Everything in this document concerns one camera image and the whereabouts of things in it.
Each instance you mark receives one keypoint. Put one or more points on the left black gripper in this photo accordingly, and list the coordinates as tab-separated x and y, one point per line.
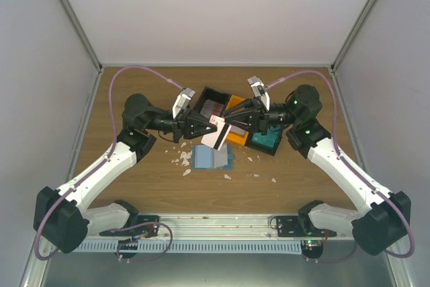
187	125

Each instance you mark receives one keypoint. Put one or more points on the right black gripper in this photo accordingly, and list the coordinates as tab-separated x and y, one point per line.
256	119

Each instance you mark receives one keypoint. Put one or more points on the white magnetic stripe card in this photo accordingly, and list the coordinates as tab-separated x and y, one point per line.
215	140

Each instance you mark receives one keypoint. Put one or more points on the blue card holder wallet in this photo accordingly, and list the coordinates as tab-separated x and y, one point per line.
203	158

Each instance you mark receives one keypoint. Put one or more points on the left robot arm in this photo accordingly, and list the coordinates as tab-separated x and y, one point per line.
129	147

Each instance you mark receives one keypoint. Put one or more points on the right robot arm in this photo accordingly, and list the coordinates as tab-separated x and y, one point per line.
380	217

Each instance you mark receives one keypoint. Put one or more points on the red white cards stack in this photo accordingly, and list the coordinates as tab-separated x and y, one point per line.
210	108

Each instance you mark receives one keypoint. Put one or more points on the teal cards stack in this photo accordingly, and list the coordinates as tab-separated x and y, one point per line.
268	140

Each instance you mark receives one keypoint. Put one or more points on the yellow bin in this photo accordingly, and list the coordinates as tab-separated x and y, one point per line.
236	135

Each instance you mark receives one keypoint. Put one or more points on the left black bin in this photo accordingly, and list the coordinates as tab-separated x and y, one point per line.
214	95

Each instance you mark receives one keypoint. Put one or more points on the black bin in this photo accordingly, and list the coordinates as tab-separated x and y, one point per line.
263	149
214	95

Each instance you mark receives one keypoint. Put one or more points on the right black bin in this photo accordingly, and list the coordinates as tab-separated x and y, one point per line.
263	149

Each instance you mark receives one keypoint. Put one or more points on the aluminium front rail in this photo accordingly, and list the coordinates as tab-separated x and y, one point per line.
215	224

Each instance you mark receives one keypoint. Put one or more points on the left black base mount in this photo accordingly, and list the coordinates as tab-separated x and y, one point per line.
147	231

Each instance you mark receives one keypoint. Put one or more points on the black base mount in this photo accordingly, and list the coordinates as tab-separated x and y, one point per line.
288	226
147	231

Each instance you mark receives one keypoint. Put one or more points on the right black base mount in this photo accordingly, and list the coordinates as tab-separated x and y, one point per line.
288	226

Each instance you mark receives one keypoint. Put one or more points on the grey slotted cable duct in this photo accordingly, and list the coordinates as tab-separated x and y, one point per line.
266	247

